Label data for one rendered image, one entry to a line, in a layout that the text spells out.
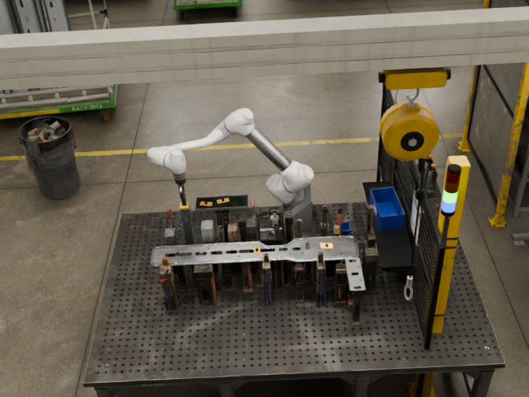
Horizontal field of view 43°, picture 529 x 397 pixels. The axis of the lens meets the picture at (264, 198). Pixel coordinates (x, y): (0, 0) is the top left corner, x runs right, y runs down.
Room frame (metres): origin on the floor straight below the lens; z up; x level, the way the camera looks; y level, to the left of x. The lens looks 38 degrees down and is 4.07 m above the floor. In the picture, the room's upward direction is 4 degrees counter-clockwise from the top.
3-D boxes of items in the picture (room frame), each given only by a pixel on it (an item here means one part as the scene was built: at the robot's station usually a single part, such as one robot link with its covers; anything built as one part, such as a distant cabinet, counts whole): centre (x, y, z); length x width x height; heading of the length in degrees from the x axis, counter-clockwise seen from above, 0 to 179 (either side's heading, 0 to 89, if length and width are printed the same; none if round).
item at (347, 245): (3.31, 0.09, 1.00); 1.38 x 0.22 x 0.02; 89
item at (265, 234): (3.52, -0.03, 0.94); 0.18 x 0.13 x 0.49; 89
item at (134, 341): (3.34, -0.12, 0.68); 2.56 x 1.61 x 0.04; 89
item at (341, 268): (3.12, -0.47, 0.84); 0.11 x 0.10 x 0.28; 179
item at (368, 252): (3.18, -0.67, 0.88); 0.08 x 0.08 x 0.36; 89
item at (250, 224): (3.51, 0.10, 0.89); 0.13 x 0.11 x 0.38; 179
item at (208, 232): (3.49, 0.40, 0.90); 0.13 x 0.10 x 0.41; 179
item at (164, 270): (3.14, 0.66, 0.88); 0.15 x 0.11 x 0.36; 179
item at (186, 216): (3.66, 0.56, 0.92); 0.08 x 0.08 x 0.44; 89
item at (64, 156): (5.49, 2.04, 0.36); 0.54 x 0.50 x 0.73; 179
